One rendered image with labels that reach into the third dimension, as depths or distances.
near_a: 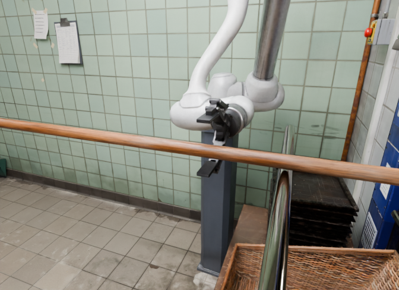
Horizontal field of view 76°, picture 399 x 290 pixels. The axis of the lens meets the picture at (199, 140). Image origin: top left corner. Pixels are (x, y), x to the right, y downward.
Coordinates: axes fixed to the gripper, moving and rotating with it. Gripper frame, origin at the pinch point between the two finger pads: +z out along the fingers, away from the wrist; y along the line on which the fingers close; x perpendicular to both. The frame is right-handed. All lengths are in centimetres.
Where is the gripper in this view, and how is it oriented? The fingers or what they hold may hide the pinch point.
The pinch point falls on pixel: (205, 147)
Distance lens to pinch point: 56.7
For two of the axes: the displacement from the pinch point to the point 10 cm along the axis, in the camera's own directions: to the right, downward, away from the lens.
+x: -9.4, -1.2, 3.3
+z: -3.5, 3.3, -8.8
